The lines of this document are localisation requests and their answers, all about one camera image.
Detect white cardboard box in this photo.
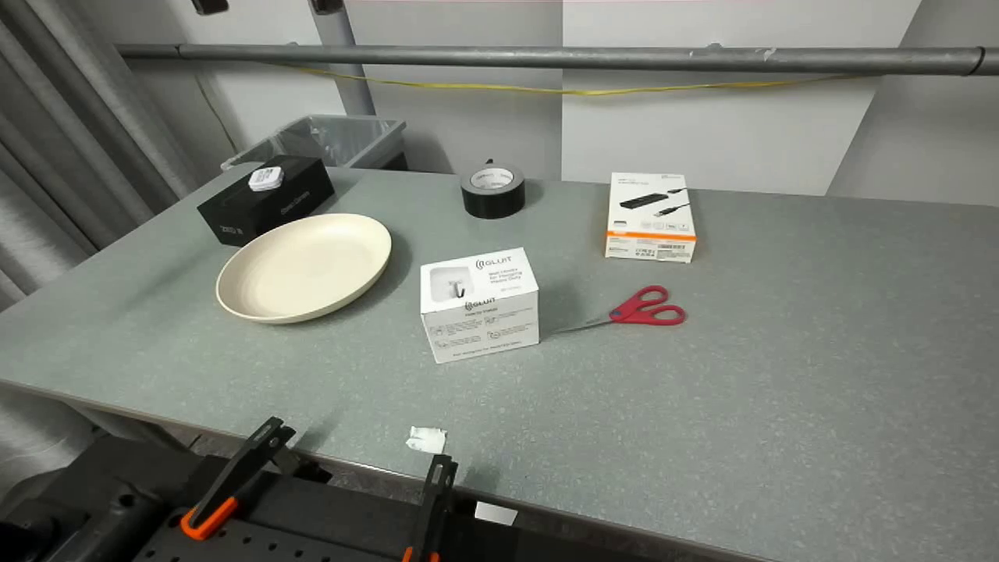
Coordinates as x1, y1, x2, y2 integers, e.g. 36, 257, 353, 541
422, 247, 540, 364

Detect black tissue box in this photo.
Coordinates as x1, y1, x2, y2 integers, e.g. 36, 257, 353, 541
198, 157, 335, 247

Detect red handled scissors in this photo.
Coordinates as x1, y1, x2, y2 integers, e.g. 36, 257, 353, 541
563, 285, 688, 333

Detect white round plate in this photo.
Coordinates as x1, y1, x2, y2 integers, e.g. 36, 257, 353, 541
216, 212, 395, 324

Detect white orange product box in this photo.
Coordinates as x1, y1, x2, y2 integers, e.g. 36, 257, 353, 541
606, 171, 698, 262

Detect black masking tape roll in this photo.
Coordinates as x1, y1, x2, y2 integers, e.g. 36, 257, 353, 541
462, 163, 524, 219

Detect grey plastic bin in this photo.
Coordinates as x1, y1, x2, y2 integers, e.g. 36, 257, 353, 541
224, 116, 407, 170

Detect grey curtain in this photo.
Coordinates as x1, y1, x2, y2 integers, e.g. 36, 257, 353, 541
0, 0, 198, 309

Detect white foam board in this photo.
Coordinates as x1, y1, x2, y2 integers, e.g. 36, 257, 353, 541
563, 0, 922, 195

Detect grey metal horizontal pipe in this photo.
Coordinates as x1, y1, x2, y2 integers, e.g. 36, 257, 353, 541
119, 45, 999, 77

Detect right black orange clamp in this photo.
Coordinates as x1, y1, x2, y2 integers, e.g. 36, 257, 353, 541
401, 454, 460, 562

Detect black orange clamp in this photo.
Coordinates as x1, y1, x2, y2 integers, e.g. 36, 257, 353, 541
401, 454, 460, 562
178, 417, 295, 542

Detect left black orange clamp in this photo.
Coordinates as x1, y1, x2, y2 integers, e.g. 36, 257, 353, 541
178, 417, 295, 542

